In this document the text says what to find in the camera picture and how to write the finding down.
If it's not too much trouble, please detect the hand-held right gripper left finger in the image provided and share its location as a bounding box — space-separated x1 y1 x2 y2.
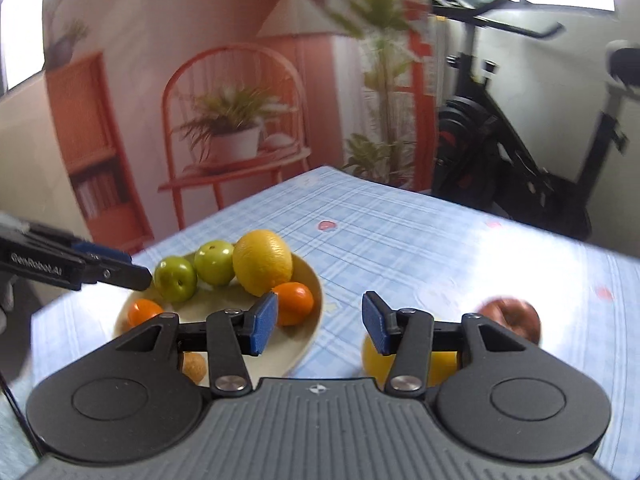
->
115 291 279 395

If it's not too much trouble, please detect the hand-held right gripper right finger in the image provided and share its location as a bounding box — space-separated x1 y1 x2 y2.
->
361 290 528 395

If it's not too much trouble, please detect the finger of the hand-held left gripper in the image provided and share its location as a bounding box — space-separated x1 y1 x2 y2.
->
82 254 152 292
70 241 134 264

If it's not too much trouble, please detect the cream round plate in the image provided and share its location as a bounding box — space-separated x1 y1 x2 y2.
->
112 250 325 379

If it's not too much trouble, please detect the orange mandarin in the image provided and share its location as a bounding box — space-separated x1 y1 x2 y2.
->
272 282 315 327
127 299 165 332

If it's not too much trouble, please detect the large yellow citrus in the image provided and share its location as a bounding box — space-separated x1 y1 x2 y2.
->
364 335 459 389
232 230 294 297

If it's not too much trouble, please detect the green apple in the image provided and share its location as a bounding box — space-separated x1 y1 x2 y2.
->
154 256 198 304
194 240 236 287

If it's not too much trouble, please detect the small tan round fruit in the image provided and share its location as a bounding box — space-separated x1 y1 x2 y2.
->
181 352 207 386

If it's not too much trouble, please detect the red apple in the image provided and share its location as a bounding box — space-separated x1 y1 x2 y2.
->
474 296 542 345

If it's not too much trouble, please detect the blue plaid tablecloth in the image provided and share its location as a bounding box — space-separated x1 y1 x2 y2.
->
30 165 640 480

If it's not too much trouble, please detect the black exercise bike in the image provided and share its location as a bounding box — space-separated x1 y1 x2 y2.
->
425 0 640 242

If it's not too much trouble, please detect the thin black cable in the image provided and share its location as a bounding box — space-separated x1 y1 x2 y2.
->
0 374 40 457

